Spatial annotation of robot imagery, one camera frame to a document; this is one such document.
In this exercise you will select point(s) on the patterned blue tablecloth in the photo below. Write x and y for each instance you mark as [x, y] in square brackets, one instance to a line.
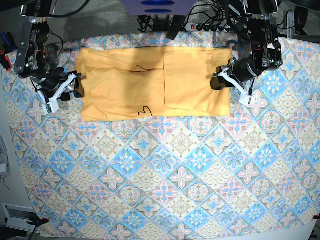
[255, 171]

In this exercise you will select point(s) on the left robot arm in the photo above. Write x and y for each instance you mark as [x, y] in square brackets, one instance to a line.
[253, 23]

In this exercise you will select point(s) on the yellow T-shirt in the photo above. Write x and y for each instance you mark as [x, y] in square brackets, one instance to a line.
[134, 83]

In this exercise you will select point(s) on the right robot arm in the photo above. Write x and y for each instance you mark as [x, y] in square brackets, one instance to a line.
[34, 62]

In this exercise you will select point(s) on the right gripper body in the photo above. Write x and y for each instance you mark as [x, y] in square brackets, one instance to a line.
[52, 85]

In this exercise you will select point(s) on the white power strip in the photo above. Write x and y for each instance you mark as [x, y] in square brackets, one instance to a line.
[195, 27]

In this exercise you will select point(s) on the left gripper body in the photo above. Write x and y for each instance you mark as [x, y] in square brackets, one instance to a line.
[242, 74]

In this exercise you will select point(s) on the orange black clamp bottom-left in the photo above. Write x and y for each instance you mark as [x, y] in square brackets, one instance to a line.
[37, 221]

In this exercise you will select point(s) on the red clamp right edge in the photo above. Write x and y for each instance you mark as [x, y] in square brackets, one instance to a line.
[316, 217]

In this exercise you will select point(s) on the white rail bottom-left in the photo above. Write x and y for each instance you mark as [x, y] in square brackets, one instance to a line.
[16, 217]

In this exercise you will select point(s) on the white box left edge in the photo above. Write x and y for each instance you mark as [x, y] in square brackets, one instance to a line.
[4, 159]

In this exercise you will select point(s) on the black table clamp top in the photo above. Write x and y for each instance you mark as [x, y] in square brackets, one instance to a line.
[175, 26]

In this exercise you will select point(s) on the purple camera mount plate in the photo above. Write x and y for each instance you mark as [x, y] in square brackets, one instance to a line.
[157, 7]

